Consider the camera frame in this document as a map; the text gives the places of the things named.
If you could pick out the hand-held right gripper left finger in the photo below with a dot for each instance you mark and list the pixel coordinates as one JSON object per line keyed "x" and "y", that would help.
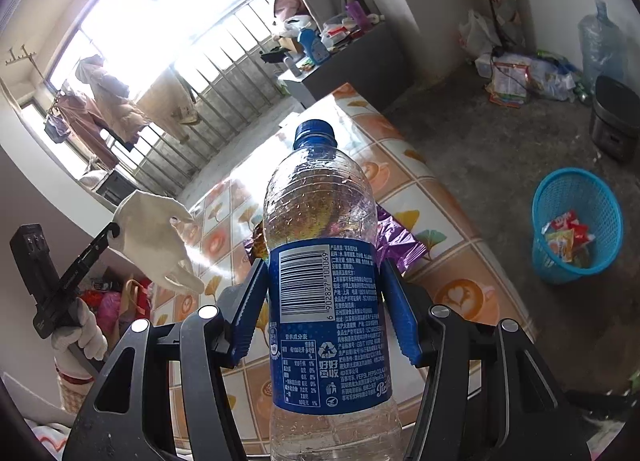
{"x": 250, "y": 311}

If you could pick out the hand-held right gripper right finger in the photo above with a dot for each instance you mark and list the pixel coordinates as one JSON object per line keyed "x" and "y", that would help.
{"x": 400, "y": 311}

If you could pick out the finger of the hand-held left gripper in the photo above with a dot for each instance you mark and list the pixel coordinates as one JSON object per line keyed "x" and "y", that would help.
{"x": 95, "y": 247}

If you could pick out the white cotton glove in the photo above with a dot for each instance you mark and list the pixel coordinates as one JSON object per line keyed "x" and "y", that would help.
{"x": 150, "y": 236}

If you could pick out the clear plastic cola bottle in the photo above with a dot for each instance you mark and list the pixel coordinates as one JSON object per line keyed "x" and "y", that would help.
{"x": 325, "y": 221}

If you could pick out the blue plastic basket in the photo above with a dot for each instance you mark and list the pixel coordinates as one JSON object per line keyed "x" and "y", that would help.
{"x": 550, "y": 256}

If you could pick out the person's left forearm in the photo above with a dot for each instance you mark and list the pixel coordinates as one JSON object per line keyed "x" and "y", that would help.
{"x": 75, "y": 391}

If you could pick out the person's left hand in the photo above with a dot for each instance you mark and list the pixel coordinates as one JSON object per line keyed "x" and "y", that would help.
{"x": 85, "y": 336}

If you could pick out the red bag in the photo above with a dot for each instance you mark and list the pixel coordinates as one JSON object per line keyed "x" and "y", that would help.
{"x": 92, "y": 301}

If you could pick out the dark low cabinet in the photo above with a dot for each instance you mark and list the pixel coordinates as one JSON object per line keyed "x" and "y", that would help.
{"x": 115, "y": 188}

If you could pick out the purple noodle packet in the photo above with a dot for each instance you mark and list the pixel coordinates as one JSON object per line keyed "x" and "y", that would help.
{"x": 400, "y": 241}

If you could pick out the pink hanging garment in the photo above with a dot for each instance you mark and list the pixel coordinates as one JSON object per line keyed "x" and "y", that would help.
{"x": 85, "y": 131}

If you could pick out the white hanging jacket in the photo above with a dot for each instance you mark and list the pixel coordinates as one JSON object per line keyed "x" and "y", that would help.
{"x": 115, "y": 101}

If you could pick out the beige hanging garment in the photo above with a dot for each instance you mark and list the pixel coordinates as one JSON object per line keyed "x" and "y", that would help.
{"x": 167, "y": 106}

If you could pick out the orange snack wrapper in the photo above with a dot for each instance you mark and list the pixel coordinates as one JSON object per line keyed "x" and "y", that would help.
{"x": 560, "y": 247}

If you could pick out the red snack wrapper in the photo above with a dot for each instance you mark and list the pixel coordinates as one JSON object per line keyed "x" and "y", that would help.
{"x": 570, "y": 226}

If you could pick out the metal window railing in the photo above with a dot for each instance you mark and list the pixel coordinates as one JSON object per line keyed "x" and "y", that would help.
{"x": 225, "y": 81}

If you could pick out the grey cabinet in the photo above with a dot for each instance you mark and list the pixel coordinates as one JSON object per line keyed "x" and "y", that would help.
{"x": 350, "y": 71}

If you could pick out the pile of plastic packets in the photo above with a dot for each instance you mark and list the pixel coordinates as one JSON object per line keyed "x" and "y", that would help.
{"x": 525, "y": 78}

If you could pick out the blue plastic bottle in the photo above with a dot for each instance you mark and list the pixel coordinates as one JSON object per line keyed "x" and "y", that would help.
{"x": 312, "y": 47}

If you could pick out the white plastic bag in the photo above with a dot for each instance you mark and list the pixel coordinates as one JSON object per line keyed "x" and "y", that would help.
{"x": 476, "y": 35}

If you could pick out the black rice cooker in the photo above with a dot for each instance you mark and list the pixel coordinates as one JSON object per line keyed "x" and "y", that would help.
{"x": 617, "y": 116}

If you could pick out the purple cup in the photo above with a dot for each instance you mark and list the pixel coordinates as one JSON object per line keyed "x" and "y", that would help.
{"x": 355, "y": 16}

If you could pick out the large water jug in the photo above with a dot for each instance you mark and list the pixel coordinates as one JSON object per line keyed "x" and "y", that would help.
{"x": 602, "y": 46}

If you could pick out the wall hook rack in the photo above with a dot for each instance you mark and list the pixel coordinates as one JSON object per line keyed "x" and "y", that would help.
{"x": 22, "y": 58}

